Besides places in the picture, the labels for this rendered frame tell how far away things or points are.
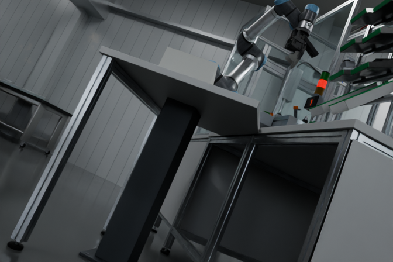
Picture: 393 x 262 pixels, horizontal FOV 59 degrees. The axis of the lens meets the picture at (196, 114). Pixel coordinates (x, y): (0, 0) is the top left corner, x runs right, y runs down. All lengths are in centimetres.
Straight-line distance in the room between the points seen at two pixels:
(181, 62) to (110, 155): 413
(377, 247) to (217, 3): 545
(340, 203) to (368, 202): 10
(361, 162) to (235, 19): 511
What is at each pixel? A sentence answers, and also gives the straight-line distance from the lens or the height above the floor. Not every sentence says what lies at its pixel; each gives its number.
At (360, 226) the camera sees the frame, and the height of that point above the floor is 57.
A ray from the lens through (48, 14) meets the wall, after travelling 735.
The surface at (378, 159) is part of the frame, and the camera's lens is 120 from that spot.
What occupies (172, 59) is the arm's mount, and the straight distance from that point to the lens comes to 180.
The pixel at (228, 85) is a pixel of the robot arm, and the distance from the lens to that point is 195.
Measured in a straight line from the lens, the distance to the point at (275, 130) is 156.
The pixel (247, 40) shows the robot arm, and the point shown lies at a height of 141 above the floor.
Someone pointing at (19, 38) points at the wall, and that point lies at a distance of 745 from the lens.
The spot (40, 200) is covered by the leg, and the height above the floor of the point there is 20.
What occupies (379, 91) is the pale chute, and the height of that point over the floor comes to 111.
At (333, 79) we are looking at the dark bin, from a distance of 176.
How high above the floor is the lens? 49
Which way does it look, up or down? 10 degrees up
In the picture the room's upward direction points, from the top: 24 degrees clockwise
